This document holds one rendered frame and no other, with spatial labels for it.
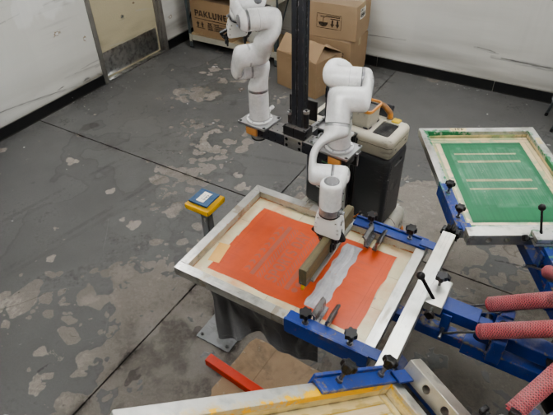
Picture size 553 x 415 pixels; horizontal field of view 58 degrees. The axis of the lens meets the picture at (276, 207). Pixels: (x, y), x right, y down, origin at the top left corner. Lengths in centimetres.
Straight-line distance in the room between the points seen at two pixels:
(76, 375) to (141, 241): 102
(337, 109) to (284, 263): 63
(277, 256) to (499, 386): 147
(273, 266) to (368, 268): 36
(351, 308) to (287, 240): 41
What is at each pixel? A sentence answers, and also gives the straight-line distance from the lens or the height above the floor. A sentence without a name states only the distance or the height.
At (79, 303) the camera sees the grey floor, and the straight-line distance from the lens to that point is 331.
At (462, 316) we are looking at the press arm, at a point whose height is 104.
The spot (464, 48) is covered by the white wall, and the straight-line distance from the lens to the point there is 546.
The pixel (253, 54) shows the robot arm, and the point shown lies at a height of 151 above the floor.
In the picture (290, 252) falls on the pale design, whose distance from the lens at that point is 199.
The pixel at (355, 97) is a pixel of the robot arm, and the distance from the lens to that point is 170.
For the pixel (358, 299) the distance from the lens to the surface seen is 185.
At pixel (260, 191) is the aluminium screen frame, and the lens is 223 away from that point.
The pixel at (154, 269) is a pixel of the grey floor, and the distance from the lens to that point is 335.
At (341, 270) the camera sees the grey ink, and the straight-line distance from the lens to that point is 192.
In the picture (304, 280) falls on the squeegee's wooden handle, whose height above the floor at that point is 109.
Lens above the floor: 236
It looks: 40 degrees down
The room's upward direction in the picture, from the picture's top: 2 degrees counter-clockwise
